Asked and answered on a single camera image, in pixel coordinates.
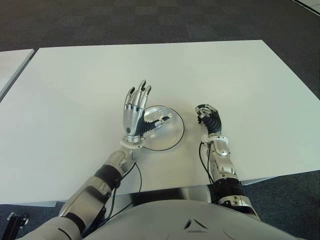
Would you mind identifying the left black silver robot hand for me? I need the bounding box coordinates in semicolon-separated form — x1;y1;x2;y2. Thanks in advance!
119;79;174;150

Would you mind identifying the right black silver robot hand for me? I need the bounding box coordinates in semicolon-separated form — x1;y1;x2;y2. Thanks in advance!
194;102;224;137

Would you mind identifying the clear plastic water bottle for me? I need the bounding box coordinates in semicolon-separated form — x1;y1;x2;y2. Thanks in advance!
146;106;176;130

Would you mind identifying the white plate with black rim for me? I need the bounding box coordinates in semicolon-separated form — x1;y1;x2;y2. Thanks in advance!
139;104;186;152

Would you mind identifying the grey robot torso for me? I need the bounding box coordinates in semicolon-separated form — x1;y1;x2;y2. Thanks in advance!
81;198;302;240

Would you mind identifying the neighbouring white table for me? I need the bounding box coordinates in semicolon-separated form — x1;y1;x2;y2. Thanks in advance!
0;48;35;101

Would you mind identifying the black metal stand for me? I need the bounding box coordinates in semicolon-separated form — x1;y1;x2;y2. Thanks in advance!
5;212;30;240

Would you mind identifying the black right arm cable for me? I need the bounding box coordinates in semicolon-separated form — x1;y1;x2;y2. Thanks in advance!
198;140;216;185

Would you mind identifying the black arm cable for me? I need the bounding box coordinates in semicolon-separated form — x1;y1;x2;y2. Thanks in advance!
198;140;216;185
104;161;143;224

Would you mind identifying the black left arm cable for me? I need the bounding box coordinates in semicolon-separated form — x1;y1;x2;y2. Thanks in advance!
104;161;143;224

